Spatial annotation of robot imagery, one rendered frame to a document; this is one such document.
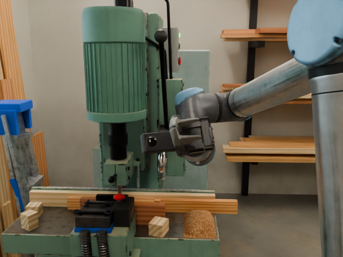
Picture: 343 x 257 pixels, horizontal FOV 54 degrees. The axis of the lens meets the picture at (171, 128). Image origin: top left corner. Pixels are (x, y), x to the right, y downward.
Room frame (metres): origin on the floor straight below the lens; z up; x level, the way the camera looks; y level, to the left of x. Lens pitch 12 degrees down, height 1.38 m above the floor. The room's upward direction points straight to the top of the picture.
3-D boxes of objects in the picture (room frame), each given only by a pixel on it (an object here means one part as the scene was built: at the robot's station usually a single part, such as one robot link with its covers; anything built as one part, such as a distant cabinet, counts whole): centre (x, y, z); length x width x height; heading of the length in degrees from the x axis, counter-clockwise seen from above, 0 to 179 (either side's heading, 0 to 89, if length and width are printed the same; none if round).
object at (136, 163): (1.04, 0.11, 1.00); 0.02 x 0.02 x 0.10; 87
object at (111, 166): (1.01, 0.16, 1.03); 0.14 x 0.07 x 0.09; 177
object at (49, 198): (1.01, 0.16, 0.92); 0.60 x 0.02 x 0.05; 87
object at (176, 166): (1.16, 0.00, 1.02); 0.09 x 0.07 x 0.12; 87
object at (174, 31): (1.30, 0.00, 1.40); 0.10 x 0.06 x 0.16; 177
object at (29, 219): (0.88, 0.40, 0.92); 0.04 x 0.03 x 0.05; 59
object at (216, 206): (0.98, 0.06, 0.92); 0.54 x 0.02 x 0.04; 87
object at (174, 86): (1.19, 0.00, 1.22); 0.09 x 0.08 x 0.15; 177
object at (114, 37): (0.99, 0.16, 1.35); 0.18 x 0.18 x 0.31
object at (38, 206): (0.95, 0.42, 0.92); 0.04 x 0.04 x 0.04; 0
